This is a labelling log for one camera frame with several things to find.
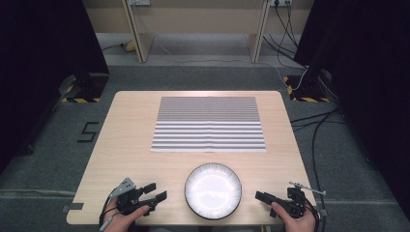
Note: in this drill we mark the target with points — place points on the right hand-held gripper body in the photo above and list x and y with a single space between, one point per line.
295 204

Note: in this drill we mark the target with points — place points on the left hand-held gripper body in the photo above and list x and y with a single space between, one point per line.
127 199

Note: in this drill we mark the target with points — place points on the white plate with dark rim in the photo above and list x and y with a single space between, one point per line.
212 190

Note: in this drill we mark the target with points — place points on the grey striped placemat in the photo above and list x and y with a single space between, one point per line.
209 125

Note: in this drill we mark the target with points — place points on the person's right hand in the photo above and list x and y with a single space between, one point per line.
298 224

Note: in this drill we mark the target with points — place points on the person's left hand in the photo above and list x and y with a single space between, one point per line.
121 222

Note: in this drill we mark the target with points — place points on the grey tape strip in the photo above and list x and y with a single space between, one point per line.
322 212
73 207

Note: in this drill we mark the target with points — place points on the stand base with hazard tape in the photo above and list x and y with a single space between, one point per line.
306 92
85 92

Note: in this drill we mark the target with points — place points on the small yellow object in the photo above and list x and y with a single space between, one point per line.
130 46

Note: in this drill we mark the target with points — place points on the black curtain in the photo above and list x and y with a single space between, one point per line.
38 64
370 80

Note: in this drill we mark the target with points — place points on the beige wooden panel leg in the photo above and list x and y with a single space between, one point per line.
257 42
141 42

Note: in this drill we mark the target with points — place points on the white wall socket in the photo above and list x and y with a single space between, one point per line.
139 2
280 2

